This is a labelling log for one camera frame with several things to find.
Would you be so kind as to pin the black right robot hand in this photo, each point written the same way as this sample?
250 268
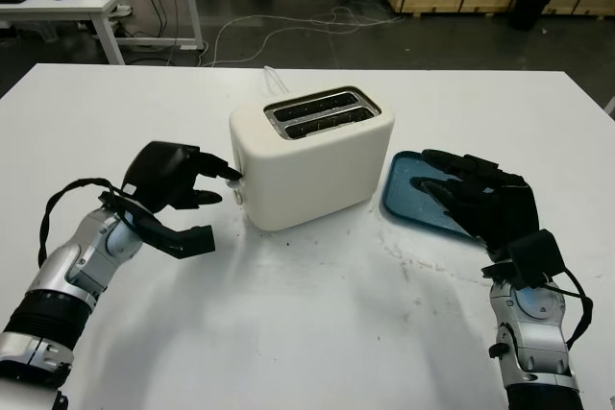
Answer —
499 208

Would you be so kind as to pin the grey metal frame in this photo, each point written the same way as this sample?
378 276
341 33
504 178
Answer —
611 107

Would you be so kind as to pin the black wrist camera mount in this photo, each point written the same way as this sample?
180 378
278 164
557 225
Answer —
192 242
535 256

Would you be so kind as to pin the blue plastic tray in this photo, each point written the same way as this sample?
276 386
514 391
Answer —
408 203

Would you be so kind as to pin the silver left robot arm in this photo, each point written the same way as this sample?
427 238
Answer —
57 275

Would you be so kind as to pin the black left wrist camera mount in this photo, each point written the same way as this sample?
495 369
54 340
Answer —
192 242

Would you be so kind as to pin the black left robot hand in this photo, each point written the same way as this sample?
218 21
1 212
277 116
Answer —
163 175

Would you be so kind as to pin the white office desk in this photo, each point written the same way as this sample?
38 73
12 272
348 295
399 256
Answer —
81 4

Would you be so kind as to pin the black trash bin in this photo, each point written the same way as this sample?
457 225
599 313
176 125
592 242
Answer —
530 7

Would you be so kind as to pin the cream two-slot toaster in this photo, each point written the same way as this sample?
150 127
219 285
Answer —
312 175

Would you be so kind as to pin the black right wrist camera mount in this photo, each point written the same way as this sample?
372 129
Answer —
535 256

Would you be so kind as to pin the white power strip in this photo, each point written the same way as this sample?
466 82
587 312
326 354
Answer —
122 10

